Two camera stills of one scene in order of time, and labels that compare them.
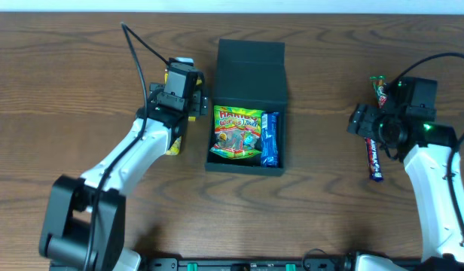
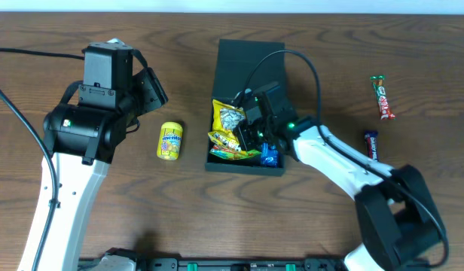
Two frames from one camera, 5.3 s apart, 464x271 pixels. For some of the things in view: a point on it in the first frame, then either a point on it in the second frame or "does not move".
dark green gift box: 250,75 does not move
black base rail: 339,263 does not move
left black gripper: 201,102 to 152,94
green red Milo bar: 381,89 does not move
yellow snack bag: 198,82 to 225,122
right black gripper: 359,120 to 248,130
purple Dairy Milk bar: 373,159 does not move
